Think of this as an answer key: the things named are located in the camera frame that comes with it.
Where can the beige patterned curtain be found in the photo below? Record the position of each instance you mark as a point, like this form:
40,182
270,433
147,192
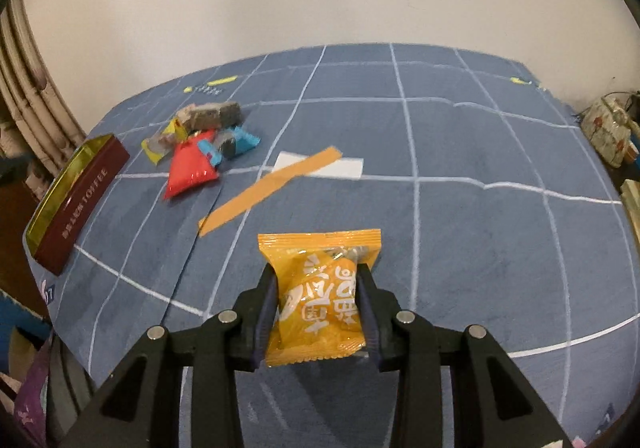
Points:
30,103

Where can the purple printed bag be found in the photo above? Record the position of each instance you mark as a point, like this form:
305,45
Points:
32,403

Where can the yellow candy wrapper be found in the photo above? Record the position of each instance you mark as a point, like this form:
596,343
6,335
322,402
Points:
157,143

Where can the red snack packet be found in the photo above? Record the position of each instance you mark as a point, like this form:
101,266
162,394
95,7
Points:
187,168

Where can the maroon and gold tin box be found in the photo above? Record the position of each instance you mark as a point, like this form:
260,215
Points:
75,213

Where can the blue-ended clear candy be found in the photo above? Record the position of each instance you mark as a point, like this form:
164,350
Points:
235,142

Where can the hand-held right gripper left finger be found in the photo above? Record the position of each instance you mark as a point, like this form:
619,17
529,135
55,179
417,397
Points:
265,318

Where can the grey snack bar packet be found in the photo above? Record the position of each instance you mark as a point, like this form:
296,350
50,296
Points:
215,114

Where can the orange snack packet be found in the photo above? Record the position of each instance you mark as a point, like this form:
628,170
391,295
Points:
315,298

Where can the blue checked tablecloth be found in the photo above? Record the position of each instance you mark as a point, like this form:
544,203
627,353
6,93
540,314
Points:
450,253

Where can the floral bag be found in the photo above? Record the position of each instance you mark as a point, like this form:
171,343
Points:
607,128

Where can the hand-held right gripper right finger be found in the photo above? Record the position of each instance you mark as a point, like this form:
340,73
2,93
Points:
367,318

